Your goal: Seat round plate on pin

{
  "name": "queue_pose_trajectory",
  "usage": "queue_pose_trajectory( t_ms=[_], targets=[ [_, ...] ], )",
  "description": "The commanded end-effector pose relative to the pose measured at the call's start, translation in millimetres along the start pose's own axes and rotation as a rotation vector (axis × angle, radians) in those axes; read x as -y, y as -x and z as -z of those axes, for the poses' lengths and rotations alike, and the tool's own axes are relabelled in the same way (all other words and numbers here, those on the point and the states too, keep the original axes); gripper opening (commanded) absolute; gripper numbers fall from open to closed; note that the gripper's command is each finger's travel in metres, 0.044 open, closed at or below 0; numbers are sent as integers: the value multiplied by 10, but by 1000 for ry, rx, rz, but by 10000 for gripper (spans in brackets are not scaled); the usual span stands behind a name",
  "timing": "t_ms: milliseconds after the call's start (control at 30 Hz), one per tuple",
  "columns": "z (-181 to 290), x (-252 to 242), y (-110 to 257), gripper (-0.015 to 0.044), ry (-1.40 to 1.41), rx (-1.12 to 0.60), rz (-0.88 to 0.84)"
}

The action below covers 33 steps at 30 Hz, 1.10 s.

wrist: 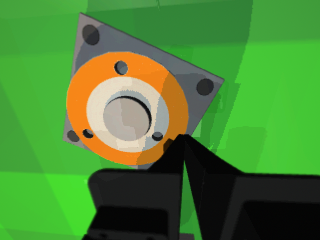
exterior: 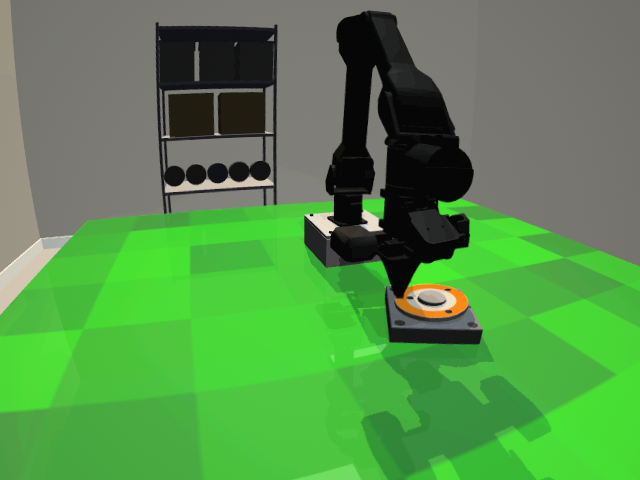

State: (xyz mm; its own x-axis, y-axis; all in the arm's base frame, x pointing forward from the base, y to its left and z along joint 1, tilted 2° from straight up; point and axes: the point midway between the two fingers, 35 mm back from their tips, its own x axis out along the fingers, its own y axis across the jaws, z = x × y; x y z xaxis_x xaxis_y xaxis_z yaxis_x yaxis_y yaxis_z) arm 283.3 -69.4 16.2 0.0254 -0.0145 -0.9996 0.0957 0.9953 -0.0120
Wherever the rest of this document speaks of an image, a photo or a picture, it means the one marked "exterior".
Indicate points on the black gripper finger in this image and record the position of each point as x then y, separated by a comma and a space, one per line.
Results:
409, 268
394, 269

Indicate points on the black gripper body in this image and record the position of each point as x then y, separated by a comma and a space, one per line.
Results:
356, 244

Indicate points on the orange round plate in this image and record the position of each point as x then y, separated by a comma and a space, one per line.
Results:
456, 304

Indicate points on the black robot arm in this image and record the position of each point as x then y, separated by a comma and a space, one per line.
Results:
423, 150

